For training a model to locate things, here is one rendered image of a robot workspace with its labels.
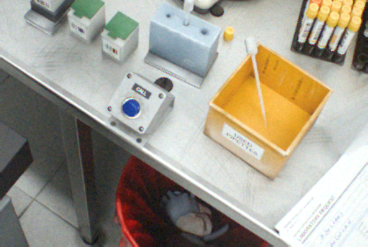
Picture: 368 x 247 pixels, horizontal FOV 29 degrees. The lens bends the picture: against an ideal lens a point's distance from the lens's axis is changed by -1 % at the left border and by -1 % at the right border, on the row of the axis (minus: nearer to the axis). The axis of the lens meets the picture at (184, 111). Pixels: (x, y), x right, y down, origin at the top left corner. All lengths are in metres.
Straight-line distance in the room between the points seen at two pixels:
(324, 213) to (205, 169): 0.19
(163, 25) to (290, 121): 0.25
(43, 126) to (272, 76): 1.08
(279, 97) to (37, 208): 1.01
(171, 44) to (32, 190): 1.00
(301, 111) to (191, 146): 0.18
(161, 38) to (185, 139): 0.16
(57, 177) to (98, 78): 0.91
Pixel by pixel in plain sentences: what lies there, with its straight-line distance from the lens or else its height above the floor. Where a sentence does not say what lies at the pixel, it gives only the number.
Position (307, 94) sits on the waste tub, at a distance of 1.11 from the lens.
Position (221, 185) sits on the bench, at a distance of 1.08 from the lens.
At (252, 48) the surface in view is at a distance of 1.06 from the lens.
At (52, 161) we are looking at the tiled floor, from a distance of 2.05.
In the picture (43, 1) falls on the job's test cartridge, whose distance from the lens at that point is 1.17.
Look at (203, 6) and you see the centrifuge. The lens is 1.20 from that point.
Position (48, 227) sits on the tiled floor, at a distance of 1.98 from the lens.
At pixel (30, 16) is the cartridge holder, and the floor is 0.89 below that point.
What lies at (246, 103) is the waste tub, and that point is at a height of 0.88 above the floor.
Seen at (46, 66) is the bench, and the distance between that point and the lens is 1.17.
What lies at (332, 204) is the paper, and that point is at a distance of 1.09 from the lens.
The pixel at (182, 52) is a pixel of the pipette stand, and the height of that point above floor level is 0.93.
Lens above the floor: 1.88
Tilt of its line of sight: 63 degrees down
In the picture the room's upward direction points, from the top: 10 degrees clockwise
